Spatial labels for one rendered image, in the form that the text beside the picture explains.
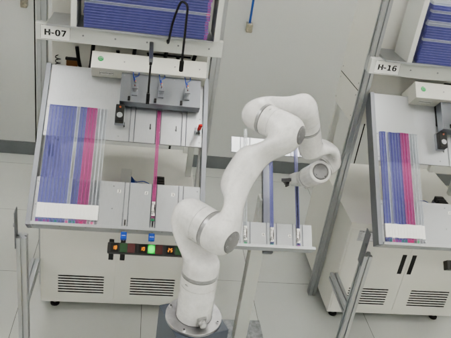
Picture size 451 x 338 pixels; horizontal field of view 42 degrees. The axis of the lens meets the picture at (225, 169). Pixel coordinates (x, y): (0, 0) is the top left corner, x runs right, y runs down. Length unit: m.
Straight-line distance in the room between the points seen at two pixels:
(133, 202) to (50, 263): 0.66
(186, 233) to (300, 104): 0.55
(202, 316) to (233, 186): 0.45
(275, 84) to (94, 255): 2.02
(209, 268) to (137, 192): 0.69
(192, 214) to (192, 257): 0.15
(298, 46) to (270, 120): 2.42
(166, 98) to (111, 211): 0.53
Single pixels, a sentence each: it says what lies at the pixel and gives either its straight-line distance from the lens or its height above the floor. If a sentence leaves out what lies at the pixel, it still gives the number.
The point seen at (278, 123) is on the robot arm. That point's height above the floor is 1.38.
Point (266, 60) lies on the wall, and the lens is 4.20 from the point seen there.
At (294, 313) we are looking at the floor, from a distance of 3.23.
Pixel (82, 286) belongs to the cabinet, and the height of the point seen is 0.17.
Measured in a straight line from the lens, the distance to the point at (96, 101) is 2.58.
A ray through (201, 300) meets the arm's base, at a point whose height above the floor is 0.83.
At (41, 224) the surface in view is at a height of 0.72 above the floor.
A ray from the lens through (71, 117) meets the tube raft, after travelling 2.54.
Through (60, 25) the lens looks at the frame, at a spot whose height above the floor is 1.39.
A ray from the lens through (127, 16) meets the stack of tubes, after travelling 2.50.
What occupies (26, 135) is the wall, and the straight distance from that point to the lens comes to 4.44.
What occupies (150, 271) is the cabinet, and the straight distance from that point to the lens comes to 2.90.
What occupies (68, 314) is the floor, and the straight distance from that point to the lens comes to 3.07.
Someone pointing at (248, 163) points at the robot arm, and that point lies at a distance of 1.79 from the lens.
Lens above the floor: 2.06
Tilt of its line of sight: 27 degrees down
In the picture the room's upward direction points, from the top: 9 degrees clockwise
